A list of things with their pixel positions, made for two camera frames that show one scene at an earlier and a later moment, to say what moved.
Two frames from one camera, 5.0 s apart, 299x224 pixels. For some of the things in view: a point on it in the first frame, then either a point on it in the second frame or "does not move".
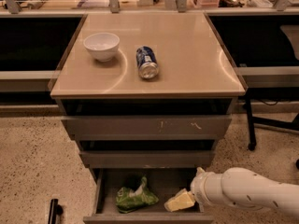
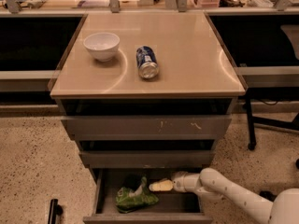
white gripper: (197, 187) → (179, 183)
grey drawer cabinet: (145, 94) does not move
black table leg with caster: (264, 122) does not move
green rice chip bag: (128, 201) does not move
